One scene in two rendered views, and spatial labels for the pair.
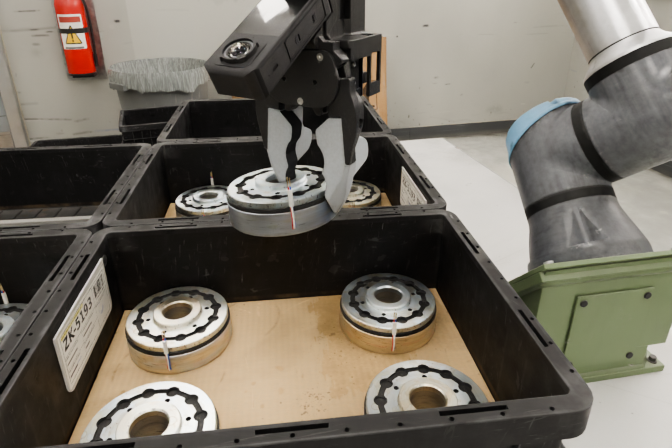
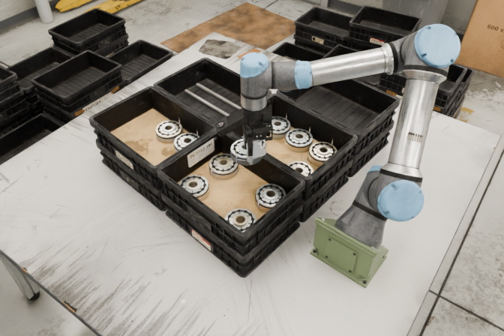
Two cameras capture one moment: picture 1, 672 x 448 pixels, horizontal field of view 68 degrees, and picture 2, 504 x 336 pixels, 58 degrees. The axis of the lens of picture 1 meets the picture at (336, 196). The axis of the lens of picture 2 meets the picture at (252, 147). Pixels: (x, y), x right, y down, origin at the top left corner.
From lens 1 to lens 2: 1.16 m
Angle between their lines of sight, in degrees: 45
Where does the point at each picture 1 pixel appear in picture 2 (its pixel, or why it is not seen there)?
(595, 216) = (355, 217)
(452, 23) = not seen: outside the picture
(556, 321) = (322, 238)
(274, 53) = (225, 129)
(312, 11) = (241, 121)
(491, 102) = not seen: outside the picture
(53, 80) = not seen: outside the picture
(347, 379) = (241, 205)
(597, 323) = (336, 250)
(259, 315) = (245, 175)
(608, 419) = (322, 278)
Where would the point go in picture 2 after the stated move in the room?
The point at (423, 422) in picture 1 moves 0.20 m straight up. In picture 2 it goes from (214, 215) to (210, 166)
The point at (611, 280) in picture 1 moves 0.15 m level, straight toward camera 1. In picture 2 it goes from (340, 239) to (292, 244)
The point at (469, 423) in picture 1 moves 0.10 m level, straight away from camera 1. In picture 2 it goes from (220, 221) to (252, 211)
